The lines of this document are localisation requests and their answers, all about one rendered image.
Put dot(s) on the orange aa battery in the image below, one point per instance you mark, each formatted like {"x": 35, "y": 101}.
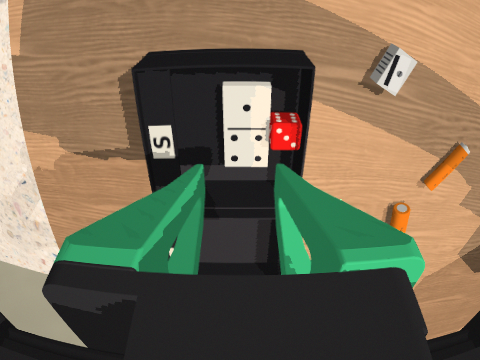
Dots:
{"x": 400, "y": 216}

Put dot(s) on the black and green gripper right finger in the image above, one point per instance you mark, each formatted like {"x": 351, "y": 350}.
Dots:
{"x": 339, "y": 236}

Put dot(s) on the orange aaa battery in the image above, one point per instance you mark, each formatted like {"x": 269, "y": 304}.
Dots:
{"x": 447, "y": 166}

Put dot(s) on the white domino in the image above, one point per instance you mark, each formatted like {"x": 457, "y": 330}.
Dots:
{"x": 246, "y": 115}

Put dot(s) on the red die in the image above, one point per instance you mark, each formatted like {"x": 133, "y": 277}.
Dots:
{"x": 285, "y": 131}

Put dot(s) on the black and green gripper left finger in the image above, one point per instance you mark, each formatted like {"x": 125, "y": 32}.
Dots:
{"x": 141, "y": 234}

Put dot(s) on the black rack of three bins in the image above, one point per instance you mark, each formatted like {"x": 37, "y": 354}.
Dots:
{"x": 245, "y": 244}

